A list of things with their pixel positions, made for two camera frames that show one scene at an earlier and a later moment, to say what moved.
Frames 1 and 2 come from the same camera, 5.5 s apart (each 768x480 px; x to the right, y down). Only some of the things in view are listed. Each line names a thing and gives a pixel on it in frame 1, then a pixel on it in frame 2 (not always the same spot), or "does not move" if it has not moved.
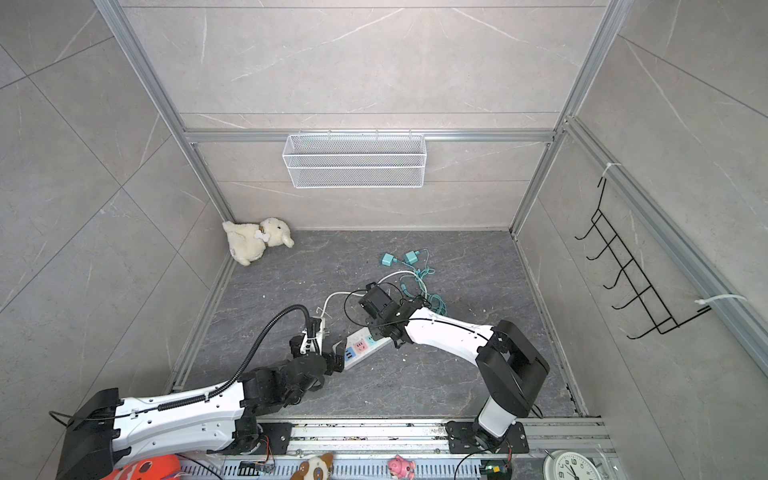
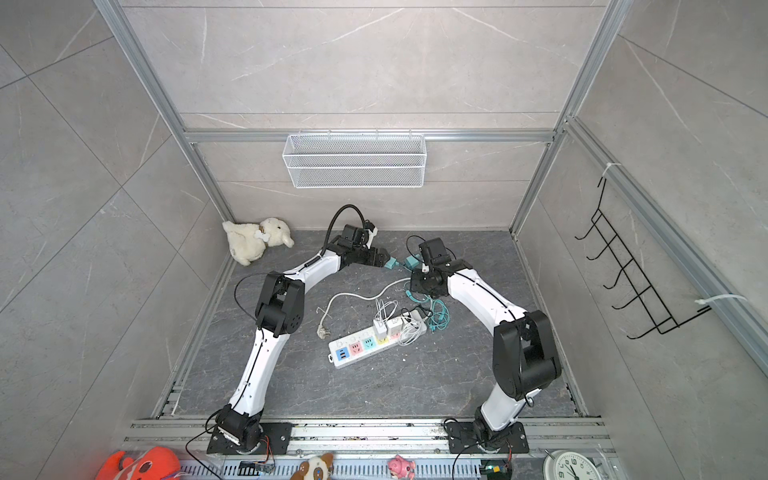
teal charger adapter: (388, 259) does not move
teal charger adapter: (411, 257) does not move
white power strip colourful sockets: (362, 345) does not move
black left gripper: (332, 366) to (376, 259)
